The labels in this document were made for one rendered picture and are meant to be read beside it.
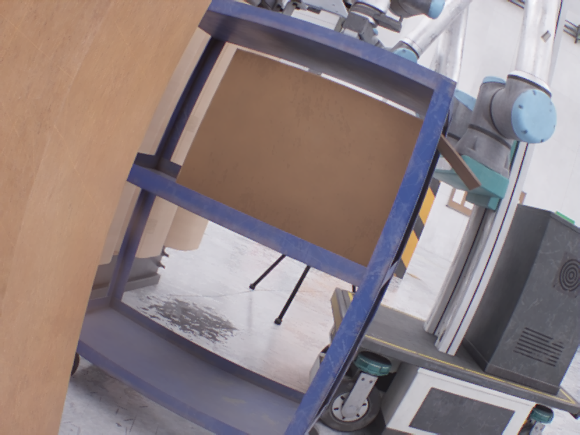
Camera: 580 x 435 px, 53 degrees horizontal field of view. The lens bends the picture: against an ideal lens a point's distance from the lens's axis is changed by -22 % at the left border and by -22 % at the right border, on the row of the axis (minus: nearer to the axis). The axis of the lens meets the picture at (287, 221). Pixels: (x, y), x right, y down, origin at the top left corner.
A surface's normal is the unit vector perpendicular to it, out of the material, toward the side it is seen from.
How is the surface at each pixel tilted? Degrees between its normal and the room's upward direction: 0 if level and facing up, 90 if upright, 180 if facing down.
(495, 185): 90
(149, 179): 90
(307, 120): 90
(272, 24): 90
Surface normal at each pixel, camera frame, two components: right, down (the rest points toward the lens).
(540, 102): 0.17, 0.25
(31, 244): 0.90, 0.40
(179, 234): 0.62, 0.33
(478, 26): -0.18, 0.01
